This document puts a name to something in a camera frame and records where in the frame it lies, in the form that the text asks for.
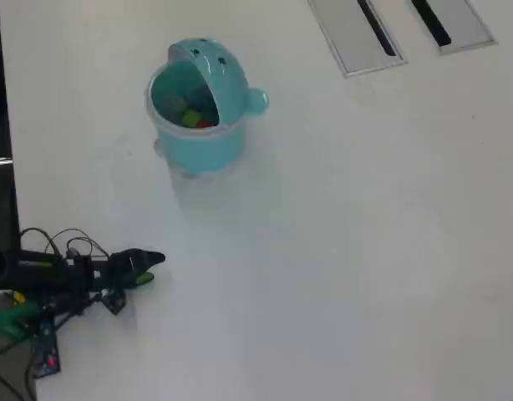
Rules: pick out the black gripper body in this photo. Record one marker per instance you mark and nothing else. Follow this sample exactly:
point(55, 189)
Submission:
point(102, 269)

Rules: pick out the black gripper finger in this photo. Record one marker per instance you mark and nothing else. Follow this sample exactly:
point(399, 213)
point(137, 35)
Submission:
point(148, 259)
point(144, 278)

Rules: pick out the red lego block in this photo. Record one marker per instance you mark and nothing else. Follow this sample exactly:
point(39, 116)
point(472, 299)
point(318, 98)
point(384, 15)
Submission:
point(205, 124)

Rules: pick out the green lego block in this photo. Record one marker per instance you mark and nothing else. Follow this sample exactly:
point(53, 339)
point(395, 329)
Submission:
point(191, 119)

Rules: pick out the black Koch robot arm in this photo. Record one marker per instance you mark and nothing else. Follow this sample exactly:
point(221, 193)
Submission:
point(31, 269)

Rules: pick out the teal whale-shaped bin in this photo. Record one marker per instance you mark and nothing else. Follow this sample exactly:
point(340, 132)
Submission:
point(202, 146)

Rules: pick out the yellow connector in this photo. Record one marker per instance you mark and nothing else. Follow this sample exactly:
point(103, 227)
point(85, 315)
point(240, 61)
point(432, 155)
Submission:
point(18, 296)

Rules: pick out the blue circuit board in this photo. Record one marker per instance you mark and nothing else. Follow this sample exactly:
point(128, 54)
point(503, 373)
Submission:
point(45, 346)

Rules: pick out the green table clamp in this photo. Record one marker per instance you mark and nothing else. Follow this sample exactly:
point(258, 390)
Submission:
point(8, 321)

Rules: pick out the dark grey cabinet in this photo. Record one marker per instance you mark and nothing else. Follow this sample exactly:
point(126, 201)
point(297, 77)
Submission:
point(1, 188)

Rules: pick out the grey crumpled wad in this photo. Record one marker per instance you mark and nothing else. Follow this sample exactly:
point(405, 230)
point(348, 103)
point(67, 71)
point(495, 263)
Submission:
point(174, 104)

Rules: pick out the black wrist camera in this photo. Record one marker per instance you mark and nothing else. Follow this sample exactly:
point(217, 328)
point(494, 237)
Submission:
point(114, 303)

